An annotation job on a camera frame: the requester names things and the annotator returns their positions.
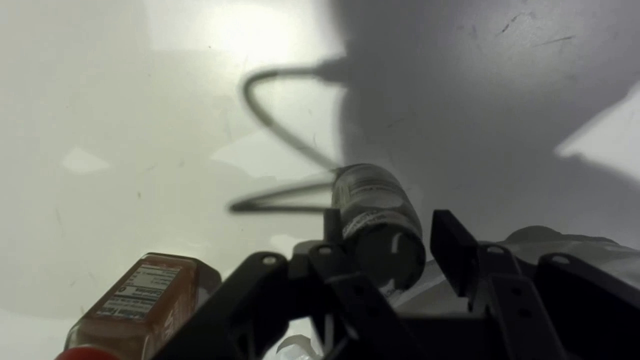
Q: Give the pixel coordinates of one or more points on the red lid spice jar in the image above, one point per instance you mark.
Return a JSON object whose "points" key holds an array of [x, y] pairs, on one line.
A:
{"points": [[142, 301]]}

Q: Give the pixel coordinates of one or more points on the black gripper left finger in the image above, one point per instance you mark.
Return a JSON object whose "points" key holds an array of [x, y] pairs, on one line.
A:
{"points": [[300, 306]]}

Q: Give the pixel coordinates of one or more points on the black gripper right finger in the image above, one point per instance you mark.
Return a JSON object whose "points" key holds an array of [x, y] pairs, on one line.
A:
{"points": [[532, 313]]}

